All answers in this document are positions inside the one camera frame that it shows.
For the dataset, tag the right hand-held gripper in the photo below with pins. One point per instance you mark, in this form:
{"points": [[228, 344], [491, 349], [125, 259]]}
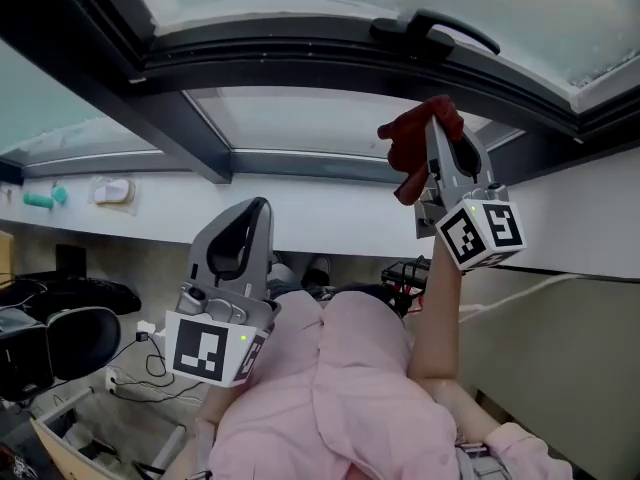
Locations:
{"points": [[480, 233]]}

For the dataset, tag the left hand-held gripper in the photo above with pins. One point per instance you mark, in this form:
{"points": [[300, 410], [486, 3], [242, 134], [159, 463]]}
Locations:
{"points": [[200, 348]]}

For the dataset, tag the dark red cloth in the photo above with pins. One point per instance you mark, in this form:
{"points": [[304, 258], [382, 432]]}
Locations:
{"points": [[407, 148]]}

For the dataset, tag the white window sill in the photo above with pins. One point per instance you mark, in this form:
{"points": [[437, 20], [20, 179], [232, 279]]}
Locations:
{"points": [[325, 213]]}

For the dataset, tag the person's left forearm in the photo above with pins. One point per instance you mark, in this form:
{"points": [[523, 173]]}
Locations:
{"points": [[215, 403]]}

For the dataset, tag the person's right forearm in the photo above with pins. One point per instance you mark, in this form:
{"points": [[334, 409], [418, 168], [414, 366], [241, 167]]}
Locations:
{"points": [[435, 318]]}

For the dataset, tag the small black box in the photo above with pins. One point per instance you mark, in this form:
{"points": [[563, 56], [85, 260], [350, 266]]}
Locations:
{"points": [[400, 270]]}

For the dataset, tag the bagged white slipper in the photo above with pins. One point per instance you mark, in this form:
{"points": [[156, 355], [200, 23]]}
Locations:
{"points": [[112, 191]]}

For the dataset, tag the black bag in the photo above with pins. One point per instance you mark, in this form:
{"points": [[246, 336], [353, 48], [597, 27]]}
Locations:
{"points": [[90, 293]]}

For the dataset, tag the small low glass pane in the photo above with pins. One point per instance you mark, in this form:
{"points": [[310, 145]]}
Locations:
{"points": [[325, 118]]}

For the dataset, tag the black office chair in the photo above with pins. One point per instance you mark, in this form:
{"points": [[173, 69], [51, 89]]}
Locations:
{"points": [[90, 343]]}

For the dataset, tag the white power strip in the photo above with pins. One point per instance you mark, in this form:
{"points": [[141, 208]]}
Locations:
{"points": [[112, 380]]}

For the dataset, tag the person's pink shirt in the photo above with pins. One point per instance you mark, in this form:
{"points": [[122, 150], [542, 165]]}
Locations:
{"points": [[350, 393]]}

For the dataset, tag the small teal cap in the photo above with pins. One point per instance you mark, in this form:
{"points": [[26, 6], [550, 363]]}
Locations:
{"points": [[60, 194]]}

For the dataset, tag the teal tube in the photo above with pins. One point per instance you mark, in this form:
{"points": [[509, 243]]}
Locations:
{"points": [[37, 200]]}

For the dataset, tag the open light wooden box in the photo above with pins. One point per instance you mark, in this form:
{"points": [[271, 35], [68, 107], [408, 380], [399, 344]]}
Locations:
{"points": [[55, 448]]}

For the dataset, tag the dark fixed window frame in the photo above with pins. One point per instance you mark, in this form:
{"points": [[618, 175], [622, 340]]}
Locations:
{"points": [[165, 123]]}

